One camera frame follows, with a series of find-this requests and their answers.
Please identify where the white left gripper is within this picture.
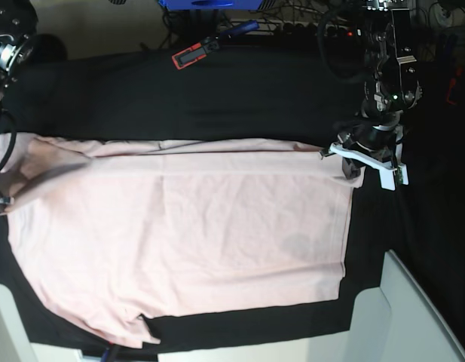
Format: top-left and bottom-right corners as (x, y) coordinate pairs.
(320, 116), (408, 190)

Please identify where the pink T-shirt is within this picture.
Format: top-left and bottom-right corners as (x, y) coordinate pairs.
(0, 133), (363, 348)

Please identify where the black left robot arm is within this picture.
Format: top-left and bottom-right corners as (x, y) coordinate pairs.
(317, 1), (422, 191)

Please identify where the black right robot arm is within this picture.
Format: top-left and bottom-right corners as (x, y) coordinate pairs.
(0, 1), (38, 173)

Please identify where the black table cloth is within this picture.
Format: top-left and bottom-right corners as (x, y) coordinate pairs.
(3, 47), (465, 360)

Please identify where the orange black clamp right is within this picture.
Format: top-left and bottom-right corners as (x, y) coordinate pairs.
(436, 33), (463, 106)

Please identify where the orange black clamp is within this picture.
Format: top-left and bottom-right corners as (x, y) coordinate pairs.
(172, 20), (259, 70)
(436, 33), (463, 106)

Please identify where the white box left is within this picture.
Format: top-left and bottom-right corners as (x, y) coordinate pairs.
(0, 284), (38, 362)

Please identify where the white box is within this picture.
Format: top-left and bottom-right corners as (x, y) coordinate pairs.
(348, 249), (465, 362)
(0, 284), (38, 362)

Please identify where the black power strip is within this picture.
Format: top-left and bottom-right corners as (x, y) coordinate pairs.
(252, 19), (355, 38)

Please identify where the white box right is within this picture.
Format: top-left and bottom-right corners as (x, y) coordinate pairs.
(348, 249), (465, 362)

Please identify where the blue clamp bottom edge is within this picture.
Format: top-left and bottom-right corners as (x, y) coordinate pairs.
(100, 345), (121, 362)

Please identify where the orange black clamp top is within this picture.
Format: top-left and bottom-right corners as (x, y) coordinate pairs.
(172, 20), (259, 70)

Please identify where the blue plastic box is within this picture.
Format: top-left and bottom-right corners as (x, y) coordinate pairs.
(159, 0), (262, 11)

